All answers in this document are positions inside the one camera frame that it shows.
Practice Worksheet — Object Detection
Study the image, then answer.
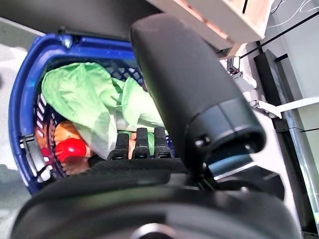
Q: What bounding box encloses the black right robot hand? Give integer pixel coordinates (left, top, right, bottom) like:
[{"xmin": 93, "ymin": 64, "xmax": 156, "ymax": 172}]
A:
[{"xmin": 11, "ymin": 13, "xmax": 302, "ymax": 239}]

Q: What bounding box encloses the blue plastic shopping basket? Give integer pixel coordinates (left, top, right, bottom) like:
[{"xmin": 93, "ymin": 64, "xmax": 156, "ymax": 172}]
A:
[{"xmin": 8, "ymin": 33, "xmax": 175, "ymax": 196}]

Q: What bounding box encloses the grey box with red button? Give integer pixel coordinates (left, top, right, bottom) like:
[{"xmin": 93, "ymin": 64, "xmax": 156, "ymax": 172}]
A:
[{"xmin": 225, "ymin": 56, "xmax": 259, "ymax": 94}]

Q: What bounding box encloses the wooden potato crate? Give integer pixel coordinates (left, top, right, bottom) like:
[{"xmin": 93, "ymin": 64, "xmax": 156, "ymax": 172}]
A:
[{"xmin": 146, "ymin": 0, "xmax": 274, "ymax": 59}]

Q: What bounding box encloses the small orange round vegetable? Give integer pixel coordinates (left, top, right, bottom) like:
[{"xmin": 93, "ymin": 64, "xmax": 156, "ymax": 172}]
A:
[{"xmin": 53, "ymin": 121, "xmax": 80, "ymax": 144}]

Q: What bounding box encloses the large red tomato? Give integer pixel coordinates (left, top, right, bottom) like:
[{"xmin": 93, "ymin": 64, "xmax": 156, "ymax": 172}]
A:
[{"xmin": 54, "ymin": 138, "xmax": 87, "ymax": 162}]

